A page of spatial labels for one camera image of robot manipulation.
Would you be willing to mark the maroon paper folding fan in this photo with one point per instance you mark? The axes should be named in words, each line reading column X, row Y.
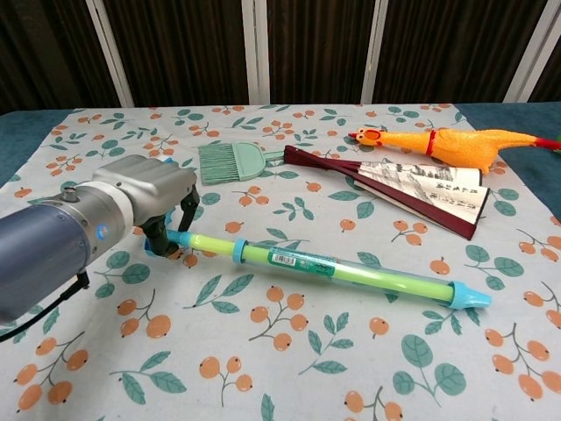
column 438, row 188

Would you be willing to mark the blue green water pump toy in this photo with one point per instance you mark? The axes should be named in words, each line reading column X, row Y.
column 307, row 267

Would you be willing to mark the fruit leaf print tablecloth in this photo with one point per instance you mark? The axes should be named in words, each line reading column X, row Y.
column 280, row 351

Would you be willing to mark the white frame post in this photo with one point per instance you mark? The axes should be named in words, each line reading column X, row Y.
column 256, row 52
column 534, row 48
column 377, row 48
column 109, row 48

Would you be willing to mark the yellow rubber chicken toy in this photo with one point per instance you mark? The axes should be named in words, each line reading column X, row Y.
column 460, row 147

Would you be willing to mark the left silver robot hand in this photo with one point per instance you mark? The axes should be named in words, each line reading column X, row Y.
column 149, row 184

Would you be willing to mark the green dust brush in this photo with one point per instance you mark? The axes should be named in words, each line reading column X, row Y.
column 245, row 162

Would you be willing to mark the dark brown curtain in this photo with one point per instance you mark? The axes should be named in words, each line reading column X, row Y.
column 188, row 48

